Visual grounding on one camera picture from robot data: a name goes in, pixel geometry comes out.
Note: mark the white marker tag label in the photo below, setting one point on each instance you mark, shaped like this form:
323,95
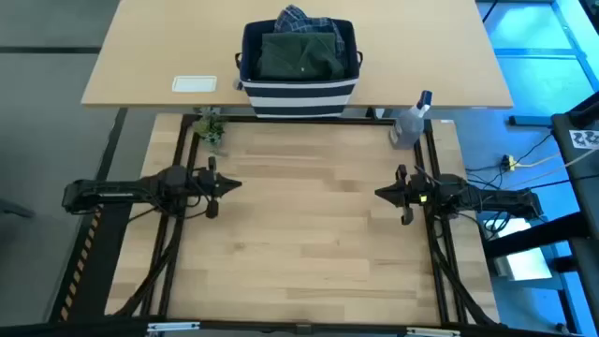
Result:
585,139

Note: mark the small green potted plant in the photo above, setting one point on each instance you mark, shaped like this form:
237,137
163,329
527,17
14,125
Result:
209,127

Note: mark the light wooden desk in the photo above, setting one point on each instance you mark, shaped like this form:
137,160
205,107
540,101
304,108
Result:
421,56

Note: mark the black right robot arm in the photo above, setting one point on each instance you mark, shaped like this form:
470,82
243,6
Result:
496,199

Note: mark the white box on floor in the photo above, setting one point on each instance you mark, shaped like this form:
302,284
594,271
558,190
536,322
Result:
524,262

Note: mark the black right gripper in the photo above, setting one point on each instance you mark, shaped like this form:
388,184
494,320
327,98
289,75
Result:
416,196

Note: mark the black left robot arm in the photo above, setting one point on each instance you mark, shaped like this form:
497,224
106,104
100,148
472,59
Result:
107,192

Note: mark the navy white striped bin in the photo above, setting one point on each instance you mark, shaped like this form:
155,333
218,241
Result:
299,100

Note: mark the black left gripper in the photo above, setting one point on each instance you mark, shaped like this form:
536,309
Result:
201,185

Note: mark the black metal table frame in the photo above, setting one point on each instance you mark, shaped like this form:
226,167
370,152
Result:
360,121

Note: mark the black hazard-striped floor ramp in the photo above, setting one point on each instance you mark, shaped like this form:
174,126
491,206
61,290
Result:
100,262

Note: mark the silver metal bracket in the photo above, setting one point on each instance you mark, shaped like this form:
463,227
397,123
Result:
433,332
173,326

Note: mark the black equipment cart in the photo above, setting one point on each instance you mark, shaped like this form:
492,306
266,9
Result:
587,262

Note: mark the yellow power plug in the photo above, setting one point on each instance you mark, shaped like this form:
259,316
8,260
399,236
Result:
511,162

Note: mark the white rectangular tray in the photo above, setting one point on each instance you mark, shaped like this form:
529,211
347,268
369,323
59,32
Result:
194,83

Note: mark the dark green button shirt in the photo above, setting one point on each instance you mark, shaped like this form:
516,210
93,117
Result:
299,56

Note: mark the clear spray bottle blue nozzle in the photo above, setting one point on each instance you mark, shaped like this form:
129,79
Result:
407,128

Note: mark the grey chair leg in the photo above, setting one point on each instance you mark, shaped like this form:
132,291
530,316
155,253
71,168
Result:
16,209

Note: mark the blue plaid shirt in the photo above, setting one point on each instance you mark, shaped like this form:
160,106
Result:
299,21

